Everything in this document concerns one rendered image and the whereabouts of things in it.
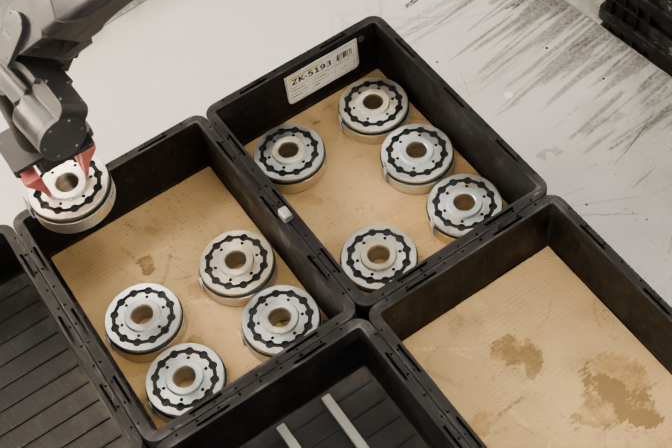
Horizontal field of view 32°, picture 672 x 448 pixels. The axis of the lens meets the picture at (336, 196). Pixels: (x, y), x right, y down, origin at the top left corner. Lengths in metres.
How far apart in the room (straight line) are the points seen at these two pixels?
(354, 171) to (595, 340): 0.42
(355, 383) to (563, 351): 0.27
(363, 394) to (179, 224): 0.37
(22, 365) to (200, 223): 0.31
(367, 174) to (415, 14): 0.45
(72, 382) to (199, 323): 0.18
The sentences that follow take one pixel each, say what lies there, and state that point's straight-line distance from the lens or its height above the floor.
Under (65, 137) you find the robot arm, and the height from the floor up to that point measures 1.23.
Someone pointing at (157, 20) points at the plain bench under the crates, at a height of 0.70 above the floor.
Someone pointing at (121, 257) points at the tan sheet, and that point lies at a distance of 1.65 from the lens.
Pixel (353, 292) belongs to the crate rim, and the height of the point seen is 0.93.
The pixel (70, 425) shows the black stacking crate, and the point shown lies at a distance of 1.55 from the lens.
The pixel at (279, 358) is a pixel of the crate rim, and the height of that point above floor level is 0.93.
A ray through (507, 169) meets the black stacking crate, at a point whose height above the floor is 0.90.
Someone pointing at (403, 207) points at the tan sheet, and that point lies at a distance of 1.63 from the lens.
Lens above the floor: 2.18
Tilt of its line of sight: 55 degrees down
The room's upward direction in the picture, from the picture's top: 9 degrees counter-clockwise
